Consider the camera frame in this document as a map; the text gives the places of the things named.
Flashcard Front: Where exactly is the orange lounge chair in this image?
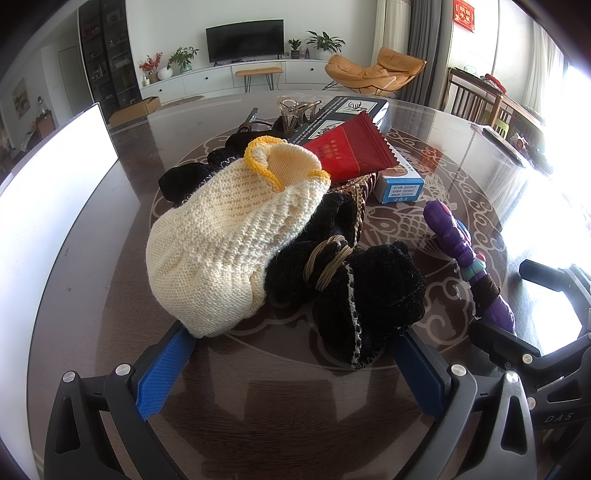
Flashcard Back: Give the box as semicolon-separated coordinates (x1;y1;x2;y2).
324;47;426;97

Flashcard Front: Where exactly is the white television cabinet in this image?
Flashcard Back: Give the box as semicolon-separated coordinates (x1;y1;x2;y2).
143;58;342;104

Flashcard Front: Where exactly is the black printed box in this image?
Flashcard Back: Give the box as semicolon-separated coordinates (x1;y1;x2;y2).
272;96;393;144

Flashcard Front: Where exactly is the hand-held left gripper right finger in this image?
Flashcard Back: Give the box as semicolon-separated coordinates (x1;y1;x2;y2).
392;329;541;480

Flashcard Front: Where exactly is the clear hair claw clip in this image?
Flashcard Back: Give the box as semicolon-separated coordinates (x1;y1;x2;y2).
276;96;321;134

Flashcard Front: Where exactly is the rhinestone bow hair clip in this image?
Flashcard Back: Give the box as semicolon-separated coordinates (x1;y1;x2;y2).
330;178;384;224

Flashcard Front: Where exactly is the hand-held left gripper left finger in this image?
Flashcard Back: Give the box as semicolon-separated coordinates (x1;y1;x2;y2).
43;320;199;480

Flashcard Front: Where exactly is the cardboard box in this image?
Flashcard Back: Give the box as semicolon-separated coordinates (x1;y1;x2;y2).
109;96;161;126

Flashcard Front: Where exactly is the wooden bench with metal legs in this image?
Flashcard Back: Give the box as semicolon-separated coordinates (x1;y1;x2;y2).
235;67;283;93

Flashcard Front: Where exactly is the purple toy figure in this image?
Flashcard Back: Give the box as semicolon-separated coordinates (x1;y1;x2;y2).
424;200;517;335

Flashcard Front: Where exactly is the red wall hanging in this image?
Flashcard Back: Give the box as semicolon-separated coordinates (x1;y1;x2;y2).
452;0;476;33

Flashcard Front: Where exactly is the grey curtain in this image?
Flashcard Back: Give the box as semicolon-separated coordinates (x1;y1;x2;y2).
406;0;455;109

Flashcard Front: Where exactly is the cluttered side table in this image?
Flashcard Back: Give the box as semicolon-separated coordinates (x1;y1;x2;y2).
480;74;555;174

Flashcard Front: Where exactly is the blue and white box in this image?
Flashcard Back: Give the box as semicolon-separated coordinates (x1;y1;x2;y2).
369;152;432;204

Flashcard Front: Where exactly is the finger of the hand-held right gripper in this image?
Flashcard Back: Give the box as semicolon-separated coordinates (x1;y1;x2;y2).
470;318;591;398
518;258;591;305

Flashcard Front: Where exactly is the green potted plant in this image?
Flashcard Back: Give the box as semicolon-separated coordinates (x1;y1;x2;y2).
167;46;199;75

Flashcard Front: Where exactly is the black television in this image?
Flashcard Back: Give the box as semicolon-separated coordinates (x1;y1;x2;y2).
205;19;284;64

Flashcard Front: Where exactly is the dark display cabinet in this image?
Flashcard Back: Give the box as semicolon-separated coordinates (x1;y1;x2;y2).
78;0;141;123

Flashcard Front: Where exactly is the large leafy potted plant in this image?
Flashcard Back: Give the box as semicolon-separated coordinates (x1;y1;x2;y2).
305;31;346;61

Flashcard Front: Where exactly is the red flower arrangement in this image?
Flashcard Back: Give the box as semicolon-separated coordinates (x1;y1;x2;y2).
139;52;163;86

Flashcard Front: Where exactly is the dark patterned glass desktop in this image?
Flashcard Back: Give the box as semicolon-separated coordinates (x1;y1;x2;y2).
25;90;591;480

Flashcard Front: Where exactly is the red foil packet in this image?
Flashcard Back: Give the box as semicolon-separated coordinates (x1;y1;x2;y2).
302;112;399;184

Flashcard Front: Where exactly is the cream knitted hat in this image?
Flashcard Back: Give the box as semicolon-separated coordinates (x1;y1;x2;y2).
145;136;331;340

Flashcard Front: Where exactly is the wooden chair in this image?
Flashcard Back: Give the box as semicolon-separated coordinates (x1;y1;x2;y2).
445;67;504;125

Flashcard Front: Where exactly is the framed wall picture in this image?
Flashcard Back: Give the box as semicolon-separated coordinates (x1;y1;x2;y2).
11;78;31;121

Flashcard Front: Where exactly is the beige hair tie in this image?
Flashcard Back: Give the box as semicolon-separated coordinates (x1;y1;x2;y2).
302;235;354;291

